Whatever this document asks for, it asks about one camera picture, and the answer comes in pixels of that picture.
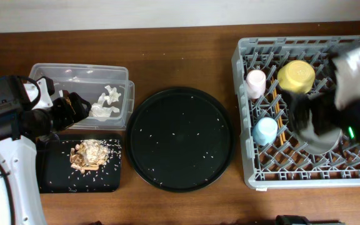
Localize white round plate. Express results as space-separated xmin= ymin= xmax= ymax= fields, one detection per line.
xmin=296 ymin=124 xmax=343 ymax=155

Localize yellow bowl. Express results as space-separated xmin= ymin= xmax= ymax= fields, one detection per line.
xmin=277 ymin=60 xmax=316 ymax=94

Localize wooden chopstick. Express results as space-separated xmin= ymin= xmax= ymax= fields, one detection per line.
xmin=273 ymin=89 xmax=286 ymax=144
xmin=270 ymin=77 xmax=286 ymax=146

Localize rice and peanut food scraps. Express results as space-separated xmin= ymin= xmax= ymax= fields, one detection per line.
xmin=69 ymin=139 xmax=109 ymax=174

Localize light blue plastic cup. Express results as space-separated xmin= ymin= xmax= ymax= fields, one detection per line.
xmin=252 ymin=117 xmax=278 ymax=146

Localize pink plastic cup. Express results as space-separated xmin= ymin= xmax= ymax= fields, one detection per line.
xmin=246 ymin=69 xmax=266 ymax=99

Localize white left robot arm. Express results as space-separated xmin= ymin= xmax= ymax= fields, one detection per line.
xmin=0 ymin=76 xmax=91 ymax=224

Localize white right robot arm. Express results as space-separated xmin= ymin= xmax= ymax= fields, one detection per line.
xmin=288 ymin=90 xmax=360 ymax=144

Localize clear plastic waste bin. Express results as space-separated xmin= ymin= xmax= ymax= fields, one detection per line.
xmin=29 ymin=63 xmax=134 ymax=131

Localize grey plastic dishwasher rack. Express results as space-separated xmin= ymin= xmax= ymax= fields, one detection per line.
xmin=231 ymin=36 xmax=360 ymax=190

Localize crumpled white tissue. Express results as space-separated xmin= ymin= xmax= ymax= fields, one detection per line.
xmin=89 ymin=86 xmax=121 ymax=118

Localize black rectangular tray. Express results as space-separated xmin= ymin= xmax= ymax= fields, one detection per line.
xmin=36 ymin=134 xmax=123 ymax=193

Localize round black serving tray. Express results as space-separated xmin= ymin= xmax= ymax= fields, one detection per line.
xmin=125 ymin=87 xmax=236 ymax=193

